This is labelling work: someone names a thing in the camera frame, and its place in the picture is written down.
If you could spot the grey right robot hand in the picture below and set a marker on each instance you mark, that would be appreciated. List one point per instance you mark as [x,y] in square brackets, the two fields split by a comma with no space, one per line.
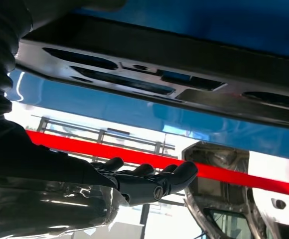
[47,184]

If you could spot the white car body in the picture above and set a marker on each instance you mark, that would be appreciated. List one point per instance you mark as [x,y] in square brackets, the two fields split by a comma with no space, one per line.
[221,204]

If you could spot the red barrier belt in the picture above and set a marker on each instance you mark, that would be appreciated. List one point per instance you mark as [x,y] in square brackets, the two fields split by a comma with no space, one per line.
[85,148]

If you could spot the blue metal shelf rack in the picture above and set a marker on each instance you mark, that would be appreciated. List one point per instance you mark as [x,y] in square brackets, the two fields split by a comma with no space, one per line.
[134,112]

